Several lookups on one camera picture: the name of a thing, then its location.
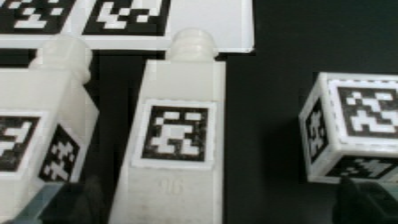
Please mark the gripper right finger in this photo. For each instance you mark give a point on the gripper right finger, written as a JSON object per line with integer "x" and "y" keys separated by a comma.
{"x": 366, "y": 202}

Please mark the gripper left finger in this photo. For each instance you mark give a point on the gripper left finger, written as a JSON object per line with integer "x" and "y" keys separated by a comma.
{"x": 66, "y": 204}

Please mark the white chair leg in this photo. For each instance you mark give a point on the white chair leg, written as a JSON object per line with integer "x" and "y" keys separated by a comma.
{"x": 48, "y": 116}
{"x": 171, "y": 179}

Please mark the white tagged cube nut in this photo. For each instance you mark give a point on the white tagged cube nut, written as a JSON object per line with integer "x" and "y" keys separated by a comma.
{"x": 348, "y": 128}

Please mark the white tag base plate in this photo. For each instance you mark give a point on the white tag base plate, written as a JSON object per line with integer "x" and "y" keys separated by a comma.
{"x": 126, "y": 24}

